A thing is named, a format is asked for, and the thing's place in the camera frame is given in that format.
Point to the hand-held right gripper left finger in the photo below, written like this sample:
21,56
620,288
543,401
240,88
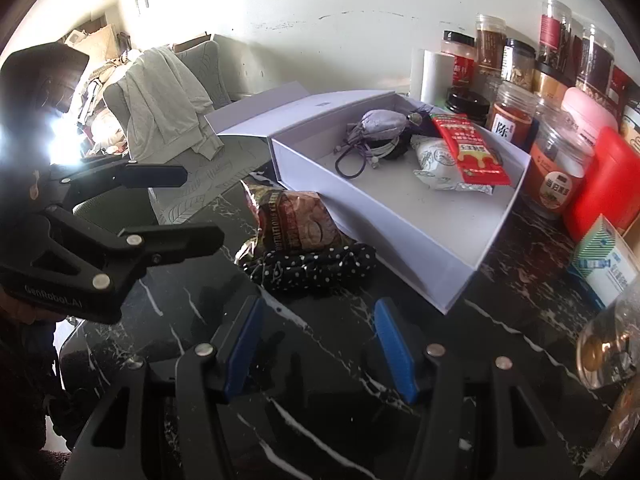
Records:
242,347

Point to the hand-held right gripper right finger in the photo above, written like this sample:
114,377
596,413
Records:
396,352

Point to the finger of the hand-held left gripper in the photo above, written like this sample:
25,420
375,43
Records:
150,176
185,242

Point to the lavender cardboard box with lid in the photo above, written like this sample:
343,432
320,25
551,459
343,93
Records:
415,220

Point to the white snack packet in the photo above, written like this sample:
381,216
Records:
440,170

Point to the red sauce packet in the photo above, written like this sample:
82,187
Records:
470,150

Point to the person's left hand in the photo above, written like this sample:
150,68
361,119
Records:
20,310

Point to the white garment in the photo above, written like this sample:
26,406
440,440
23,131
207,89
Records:
160,105

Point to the black polka-dot cloth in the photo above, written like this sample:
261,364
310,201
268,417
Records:
315,267

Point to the pile of household clutter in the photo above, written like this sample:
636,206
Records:
100,80

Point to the brown snack bag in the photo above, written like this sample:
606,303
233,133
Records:
295,220

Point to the grey chair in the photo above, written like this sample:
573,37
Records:
200,75

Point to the glass mug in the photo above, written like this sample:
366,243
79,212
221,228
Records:
607,350

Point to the blue and white medicine box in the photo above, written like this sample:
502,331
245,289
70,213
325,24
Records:
605,260

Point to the clear plastic bag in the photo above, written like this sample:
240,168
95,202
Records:
617,430

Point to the clear jar with red label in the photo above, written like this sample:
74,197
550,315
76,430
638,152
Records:
555,172

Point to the dark jar with black lid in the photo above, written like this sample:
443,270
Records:
467,103

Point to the chili powder jar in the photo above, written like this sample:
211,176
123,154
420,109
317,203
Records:
512,117

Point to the red canister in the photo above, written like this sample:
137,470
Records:
605,182

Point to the white paper roll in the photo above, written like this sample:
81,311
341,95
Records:
435,77

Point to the empty clear jar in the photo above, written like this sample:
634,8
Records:
548,110

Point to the red label seasoning jar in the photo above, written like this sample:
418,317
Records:
457,57

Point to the gold label jar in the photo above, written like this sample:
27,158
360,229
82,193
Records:
547,85

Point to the pink jar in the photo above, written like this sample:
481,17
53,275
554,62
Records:
587,107

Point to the nut jar with black lid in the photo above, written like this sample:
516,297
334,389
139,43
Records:
517,62

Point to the brown powder jar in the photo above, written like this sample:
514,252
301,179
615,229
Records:
490,42

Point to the red foil bag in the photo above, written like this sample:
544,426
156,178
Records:
622,92

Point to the tall jar of dried goods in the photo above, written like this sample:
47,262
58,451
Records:
555,32
595,57

